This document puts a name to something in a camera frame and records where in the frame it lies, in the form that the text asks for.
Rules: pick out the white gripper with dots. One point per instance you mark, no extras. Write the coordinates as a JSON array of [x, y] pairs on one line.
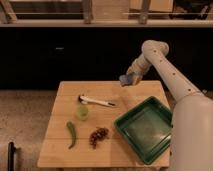
[[138, 69]]

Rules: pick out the blue grey sponge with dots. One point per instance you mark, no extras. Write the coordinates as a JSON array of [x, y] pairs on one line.
[[126, 80]]

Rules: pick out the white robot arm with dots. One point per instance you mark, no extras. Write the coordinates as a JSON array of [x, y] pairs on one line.
[[192, 133]]

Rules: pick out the green square tray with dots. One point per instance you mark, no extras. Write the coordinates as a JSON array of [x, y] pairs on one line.
[[146, 128]]

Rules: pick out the red grape bunch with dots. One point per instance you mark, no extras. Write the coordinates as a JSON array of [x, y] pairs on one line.
[[98, 135]]

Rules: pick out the green chili pepper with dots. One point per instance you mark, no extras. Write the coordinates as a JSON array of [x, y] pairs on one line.
[[72, 130]]

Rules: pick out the white handled peeler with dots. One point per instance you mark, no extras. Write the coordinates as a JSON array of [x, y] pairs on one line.
[[85, 100]]

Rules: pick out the wooden shelf frame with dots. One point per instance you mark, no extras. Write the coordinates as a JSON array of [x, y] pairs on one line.
[[106, 13]]

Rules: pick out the black handle at floor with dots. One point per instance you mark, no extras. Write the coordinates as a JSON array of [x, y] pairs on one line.
[[11, 153]]

